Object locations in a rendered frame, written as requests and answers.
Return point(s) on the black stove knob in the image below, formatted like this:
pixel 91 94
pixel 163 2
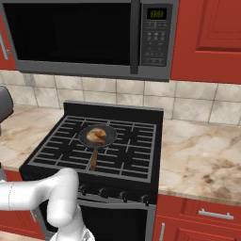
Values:
pixel 145 199
pixel 124 196
pixel 102 192
pixel 83 189

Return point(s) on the red drawer front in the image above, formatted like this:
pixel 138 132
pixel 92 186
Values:
pixel 188 208

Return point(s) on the black gas stove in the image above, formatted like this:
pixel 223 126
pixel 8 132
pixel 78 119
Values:
pixel 125 150

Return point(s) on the red base cupboard door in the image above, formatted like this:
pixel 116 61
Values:
pixel 15 222
pixel 194 232

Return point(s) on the black and grey microwave oven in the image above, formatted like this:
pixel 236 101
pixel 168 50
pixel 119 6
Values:
pixel 78 34

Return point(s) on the grey wall socket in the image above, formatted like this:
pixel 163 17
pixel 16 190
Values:
pixel 29 80

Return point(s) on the black oven door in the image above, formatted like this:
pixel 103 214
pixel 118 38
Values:
pixel 116 224

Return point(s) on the narrow red wall cupboard door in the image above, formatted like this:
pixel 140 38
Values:
pixel 4 64

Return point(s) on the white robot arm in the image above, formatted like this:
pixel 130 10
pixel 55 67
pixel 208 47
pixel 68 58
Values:
pixel 59 194

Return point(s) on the grey rounded appliance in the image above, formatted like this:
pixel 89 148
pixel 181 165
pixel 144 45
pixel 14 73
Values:
pixel 4 106

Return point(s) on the large red wall cupboard door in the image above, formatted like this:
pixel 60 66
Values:
pixel 207 37

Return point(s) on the browned chicken piece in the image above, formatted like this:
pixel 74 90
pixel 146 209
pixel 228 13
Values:
pixel 95 135

